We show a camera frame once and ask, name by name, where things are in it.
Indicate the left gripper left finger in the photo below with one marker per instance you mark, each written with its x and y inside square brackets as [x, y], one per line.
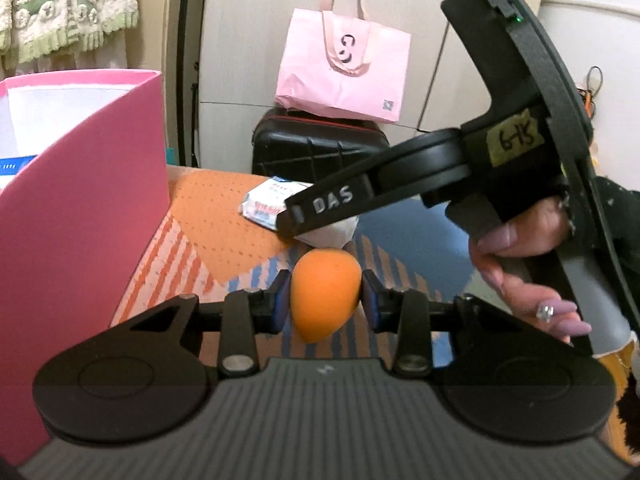
[247, 313]

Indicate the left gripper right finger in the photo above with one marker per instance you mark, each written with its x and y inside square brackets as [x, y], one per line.
[404, 312]

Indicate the blue white tissue pack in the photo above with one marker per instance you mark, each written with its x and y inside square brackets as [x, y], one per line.
[11, 166]

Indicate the person's right hand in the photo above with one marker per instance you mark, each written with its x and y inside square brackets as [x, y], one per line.
[535, 232]

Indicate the black suitcase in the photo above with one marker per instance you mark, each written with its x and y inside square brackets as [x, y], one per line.
[302, 147]

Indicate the pink storage box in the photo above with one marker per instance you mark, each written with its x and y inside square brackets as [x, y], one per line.
[75, 221]

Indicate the pink tote bag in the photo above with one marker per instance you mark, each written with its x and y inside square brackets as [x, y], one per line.
[335, 66]

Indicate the beige three-door wardrobe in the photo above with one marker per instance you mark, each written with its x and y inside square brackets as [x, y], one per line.
[224, 57]

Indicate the cream fuzzy cardigan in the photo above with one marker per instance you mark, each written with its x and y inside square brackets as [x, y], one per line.
[33, 29]

